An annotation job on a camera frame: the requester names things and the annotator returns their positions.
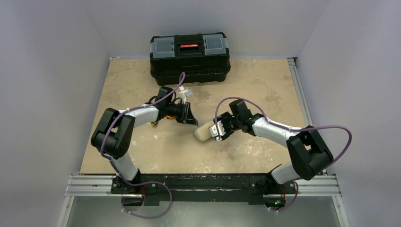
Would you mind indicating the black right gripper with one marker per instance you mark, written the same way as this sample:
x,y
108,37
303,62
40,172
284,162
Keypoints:
x,y
223,124

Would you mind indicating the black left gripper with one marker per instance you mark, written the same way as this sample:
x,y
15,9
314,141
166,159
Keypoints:
x,y
184,112

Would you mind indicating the black plastic toolbox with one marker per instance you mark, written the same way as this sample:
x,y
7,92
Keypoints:
x,y
202,57

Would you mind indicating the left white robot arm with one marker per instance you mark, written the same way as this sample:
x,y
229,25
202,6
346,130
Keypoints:
x,y
113,133

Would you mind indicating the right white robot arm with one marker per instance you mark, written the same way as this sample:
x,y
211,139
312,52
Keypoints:
x,y
307,150

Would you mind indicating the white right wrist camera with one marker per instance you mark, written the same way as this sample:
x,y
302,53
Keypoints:
x,y
217,131

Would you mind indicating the aluminium frame rail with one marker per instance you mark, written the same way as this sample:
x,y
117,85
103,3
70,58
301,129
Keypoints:
x,y
88,196

